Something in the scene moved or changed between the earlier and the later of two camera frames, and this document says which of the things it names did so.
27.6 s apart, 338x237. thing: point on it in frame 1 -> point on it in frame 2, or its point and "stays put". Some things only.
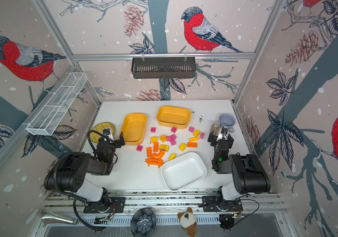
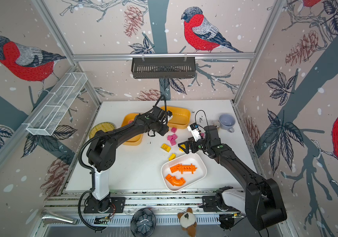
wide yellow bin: (174, 117) stays put
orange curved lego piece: (159, 155) -> (175, 181)
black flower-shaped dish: (143, 222) stays put
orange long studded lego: (157, 162) -> (183, 168)
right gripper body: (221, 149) -> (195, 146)
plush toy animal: (187, 220) stays put
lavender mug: (227, 120) stays put
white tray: (183, 171) stays put
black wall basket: (163, 67) stays put
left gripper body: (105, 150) -> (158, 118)
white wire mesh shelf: (47, 122) stays put
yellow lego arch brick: (164, 147) stays put
